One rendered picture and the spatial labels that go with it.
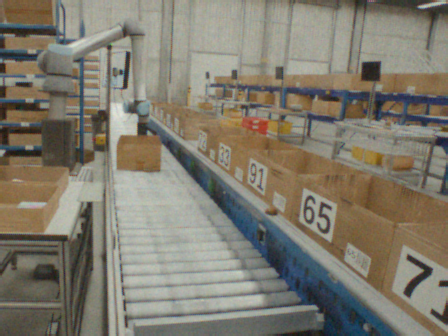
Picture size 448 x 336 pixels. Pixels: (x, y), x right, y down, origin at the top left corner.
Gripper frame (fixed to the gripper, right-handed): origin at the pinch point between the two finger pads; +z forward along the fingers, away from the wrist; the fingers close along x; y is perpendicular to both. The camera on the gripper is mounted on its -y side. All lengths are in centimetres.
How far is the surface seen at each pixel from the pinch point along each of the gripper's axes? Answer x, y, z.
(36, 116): -37, 90, -19
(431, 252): 210, -29, -22
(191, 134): 6.0, -34.8, -12.2
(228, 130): 45, -50, -21
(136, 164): 46.2, 11.1, 2.0
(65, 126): 56, 55, -23
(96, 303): 79, 36, 81
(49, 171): 76, 61, -1
